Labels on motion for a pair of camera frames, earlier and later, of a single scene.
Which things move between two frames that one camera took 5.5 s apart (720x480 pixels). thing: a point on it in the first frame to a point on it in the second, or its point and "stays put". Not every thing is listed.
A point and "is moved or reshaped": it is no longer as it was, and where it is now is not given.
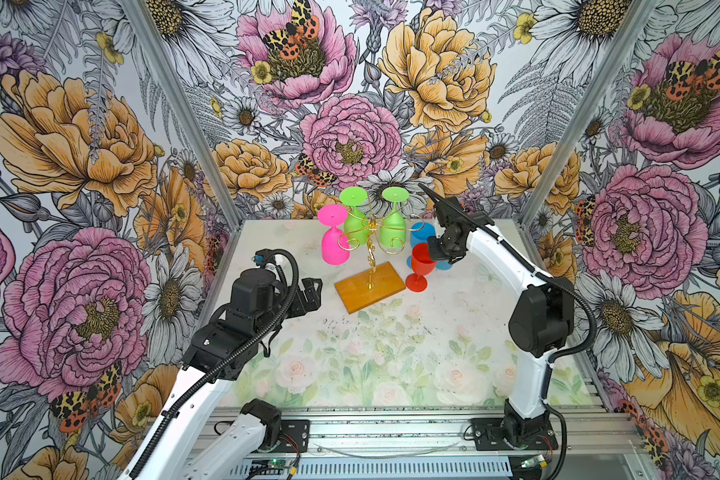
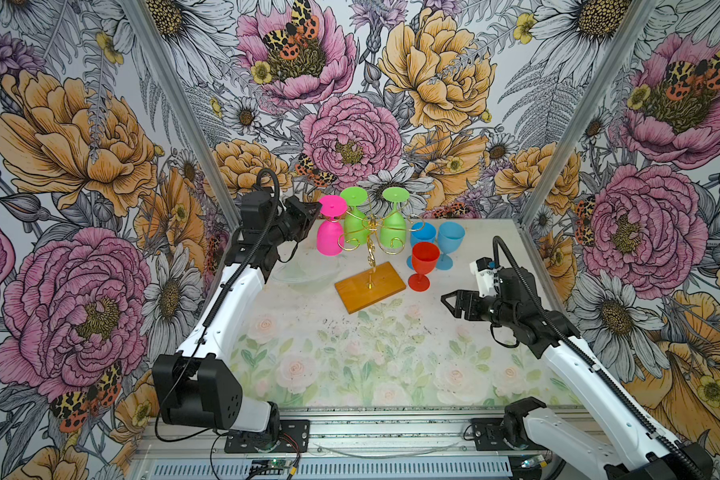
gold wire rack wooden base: (373, 285) stays put
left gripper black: (300, 308) to (303, 209)
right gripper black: (436, 255) to (463, 296)
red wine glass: (422, 264) stays put
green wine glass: (357, 231) stays put
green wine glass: (393, 231) stays put
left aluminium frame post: (191, 114) stays put
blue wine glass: (420, 232) stays put
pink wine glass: (335, 249) is moved or reshaped
